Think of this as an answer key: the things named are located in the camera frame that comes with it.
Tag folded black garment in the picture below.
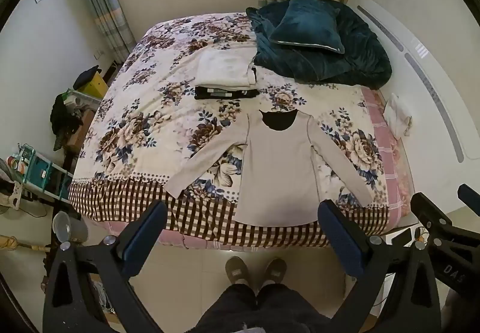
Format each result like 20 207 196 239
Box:
194 86 260 101

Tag black cloth heap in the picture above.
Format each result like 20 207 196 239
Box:
50 93 84 139

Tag person's slipper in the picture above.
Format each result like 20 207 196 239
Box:
225 256 249 285
262 258 288 284

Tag person's dark trousers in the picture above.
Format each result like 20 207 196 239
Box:
195 282 338 333

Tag white crumpled cloth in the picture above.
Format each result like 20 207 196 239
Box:
385 93 413 139

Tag dark teal pillow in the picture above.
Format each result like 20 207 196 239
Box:
269 0 346 55

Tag black hat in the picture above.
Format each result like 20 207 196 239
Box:
72 65 101 90

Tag beige long-sleeve shirt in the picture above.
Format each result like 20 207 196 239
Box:
164 110 374 227

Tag grey plastic cup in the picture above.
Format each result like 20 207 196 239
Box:
52 211 89 244

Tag floral bedsheet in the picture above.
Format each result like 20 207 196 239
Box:
69 13 387 234

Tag dark teal plush blanket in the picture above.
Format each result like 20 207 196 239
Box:
245 0 392 90

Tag person's right slipper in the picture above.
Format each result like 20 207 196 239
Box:
262 258 288 284

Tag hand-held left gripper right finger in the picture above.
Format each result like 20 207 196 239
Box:
318 200 442 333

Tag bamboo stick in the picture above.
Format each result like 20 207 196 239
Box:
0 235 51 253

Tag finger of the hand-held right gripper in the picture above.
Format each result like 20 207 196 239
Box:
458 184 480 214
410 192 480 289

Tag teal storage rack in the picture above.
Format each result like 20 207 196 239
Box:
15 144 74 202

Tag folded white cloth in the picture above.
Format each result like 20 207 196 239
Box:
197 50 257 91

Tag yellow box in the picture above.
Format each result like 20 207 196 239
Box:
77 73 108 97

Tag white padded headboard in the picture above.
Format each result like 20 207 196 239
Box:
347 0 480 214

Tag person's left slipper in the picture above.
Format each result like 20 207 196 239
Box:
225 256 249 285

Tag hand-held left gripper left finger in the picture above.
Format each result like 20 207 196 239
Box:
43 201 168 333

